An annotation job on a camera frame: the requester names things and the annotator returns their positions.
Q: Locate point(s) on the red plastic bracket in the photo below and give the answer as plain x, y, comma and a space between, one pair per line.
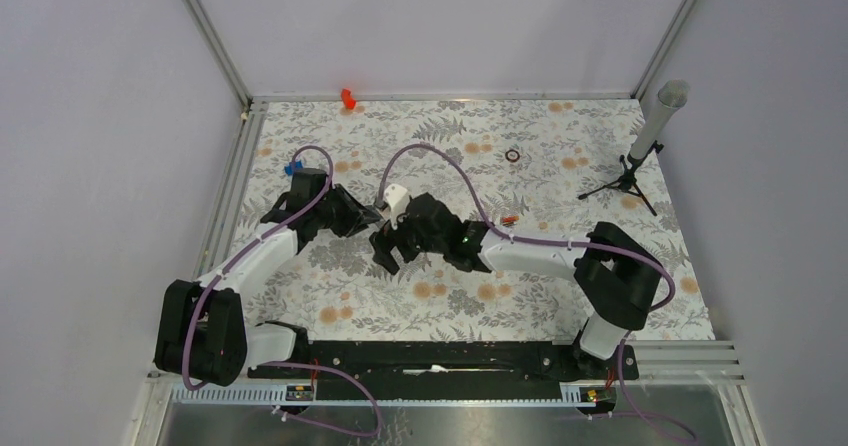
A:
348, 100

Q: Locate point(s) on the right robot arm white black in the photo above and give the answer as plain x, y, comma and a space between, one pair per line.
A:
617, 276

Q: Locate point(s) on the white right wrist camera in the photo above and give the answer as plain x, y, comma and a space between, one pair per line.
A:
396, 199

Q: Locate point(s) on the brown ring coaster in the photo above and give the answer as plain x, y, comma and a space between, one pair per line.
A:
512, 155

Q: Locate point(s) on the grey microphone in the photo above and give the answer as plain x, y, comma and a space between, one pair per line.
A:
671, 97

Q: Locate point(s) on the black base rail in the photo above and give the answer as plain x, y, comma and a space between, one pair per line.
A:
449, 371

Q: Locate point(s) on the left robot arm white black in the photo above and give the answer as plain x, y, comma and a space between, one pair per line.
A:
203, 333

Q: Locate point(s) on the blue toy piece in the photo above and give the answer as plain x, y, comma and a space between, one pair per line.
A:
291, 167

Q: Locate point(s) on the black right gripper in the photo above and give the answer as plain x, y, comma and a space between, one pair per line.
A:
383, 245

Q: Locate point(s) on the black microphone tripod stand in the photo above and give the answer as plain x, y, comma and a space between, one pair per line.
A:
627, 182

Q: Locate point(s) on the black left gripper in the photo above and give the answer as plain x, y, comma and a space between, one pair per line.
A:
356, 216

